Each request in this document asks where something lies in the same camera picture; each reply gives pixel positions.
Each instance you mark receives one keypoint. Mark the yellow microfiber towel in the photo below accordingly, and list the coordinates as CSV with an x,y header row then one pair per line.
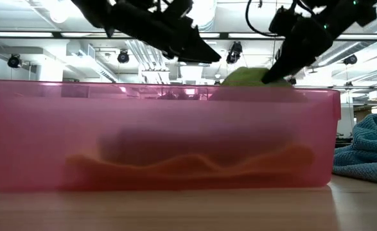
x,y
191,173

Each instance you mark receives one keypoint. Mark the pink translucent plastic bin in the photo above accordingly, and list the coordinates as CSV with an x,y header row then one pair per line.
x,y
31,144

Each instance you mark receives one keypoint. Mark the black ceiling light rail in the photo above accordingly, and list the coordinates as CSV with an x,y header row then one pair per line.
x,y
21,34

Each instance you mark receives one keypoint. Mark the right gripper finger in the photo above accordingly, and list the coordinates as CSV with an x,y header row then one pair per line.
x,y
281,69

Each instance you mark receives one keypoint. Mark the grey microfiber towel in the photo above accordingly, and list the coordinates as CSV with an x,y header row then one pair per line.
x,y
175,144

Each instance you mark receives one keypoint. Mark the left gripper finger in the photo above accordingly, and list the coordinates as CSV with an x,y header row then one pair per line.
x,y
194,48

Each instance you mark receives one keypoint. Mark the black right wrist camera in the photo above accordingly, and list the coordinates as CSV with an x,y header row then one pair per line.
x,y
284,20

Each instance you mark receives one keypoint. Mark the white ceiling air duct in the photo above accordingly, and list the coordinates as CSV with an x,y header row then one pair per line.
x,y
207,19

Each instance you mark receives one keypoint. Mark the blue microfiber towel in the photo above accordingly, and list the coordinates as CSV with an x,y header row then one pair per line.
x,y
368,150

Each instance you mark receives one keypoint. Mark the black ceiling spotlight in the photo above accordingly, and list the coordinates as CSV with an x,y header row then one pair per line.
x,y
123,56
234,53
14,61
349,59
291,81

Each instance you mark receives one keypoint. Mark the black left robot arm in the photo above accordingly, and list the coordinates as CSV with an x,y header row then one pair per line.
x,y
92,9

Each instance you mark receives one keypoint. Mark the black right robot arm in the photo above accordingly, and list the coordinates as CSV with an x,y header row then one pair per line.
x,y
345,16

